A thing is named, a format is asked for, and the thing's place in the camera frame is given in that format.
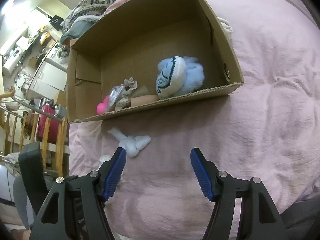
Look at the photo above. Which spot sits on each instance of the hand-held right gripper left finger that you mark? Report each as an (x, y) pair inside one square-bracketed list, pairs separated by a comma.
[(115, 175)]

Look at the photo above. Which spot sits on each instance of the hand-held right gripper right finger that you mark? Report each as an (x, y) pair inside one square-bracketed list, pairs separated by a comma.
[(202, 175)]

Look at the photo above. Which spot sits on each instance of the cream scrunchie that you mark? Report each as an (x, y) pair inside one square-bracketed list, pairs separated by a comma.
[(103, 159)]

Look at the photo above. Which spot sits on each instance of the pink rubber duck toy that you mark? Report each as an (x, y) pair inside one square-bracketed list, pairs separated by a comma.
[(102, 106)]

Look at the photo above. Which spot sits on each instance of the plastic bag of grey scrunchies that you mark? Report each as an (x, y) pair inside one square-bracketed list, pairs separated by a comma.
[(122, 92)]

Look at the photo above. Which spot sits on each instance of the blue plush toy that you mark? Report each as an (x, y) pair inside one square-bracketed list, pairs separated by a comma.
[(177, 77)]

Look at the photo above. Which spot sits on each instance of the cardboard box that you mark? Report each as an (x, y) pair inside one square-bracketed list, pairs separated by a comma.
[(140, 50)]

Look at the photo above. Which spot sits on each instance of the yellow wooden chair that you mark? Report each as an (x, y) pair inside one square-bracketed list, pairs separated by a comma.
[(45, 140)]

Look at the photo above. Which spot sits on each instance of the red suitcase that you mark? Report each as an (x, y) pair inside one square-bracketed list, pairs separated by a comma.
[(48, 125)]

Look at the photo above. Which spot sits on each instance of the metal crutch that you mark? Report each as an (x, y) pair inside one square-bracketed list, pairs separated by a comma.
[(30, 105)]

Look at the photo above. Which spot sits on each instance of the grey bin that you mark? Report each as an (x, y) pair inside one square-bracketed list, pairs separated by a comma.
[(61, 111)]

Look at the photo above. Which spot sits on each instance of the white cabinet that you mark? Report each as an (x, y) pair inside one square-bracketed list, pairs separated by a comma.
[(47, 77)]

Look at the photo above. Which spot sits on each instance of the pink bed blanket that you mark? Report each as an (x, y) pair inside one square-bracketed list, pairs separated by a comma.
[(262, 105)]

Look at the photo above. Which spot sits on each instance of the person's grey trouser leg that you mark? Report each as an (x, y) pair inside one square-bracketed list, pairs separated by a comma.
[(302, 220)]

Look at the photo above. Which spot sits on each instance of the white washing machine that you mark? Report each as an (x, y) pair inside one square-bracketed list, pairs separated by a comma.
[(60, 52)]

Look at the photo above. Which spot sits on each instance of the blue-grey fleece pillow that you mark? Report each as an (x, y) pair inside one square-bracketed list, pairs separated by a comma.
[(77, 28)]

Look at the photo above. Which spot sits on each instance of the dark cloth on hanger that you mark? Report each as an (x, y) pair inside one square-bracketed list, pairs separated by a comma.
[(58, 21)]

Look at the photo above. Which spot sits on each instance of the white cloth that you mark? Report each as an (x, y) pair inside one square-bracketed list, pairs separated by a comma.
[(226, 27)]

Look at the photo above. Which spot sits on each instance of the patterned knit blanket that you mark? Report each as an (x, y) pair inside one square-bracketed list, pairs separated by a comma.
[(92, 2)]

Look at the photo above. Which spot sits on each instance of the cluttered wall shelf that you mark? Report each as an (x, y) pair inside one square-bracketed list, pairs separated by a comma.
[(22, 47)]

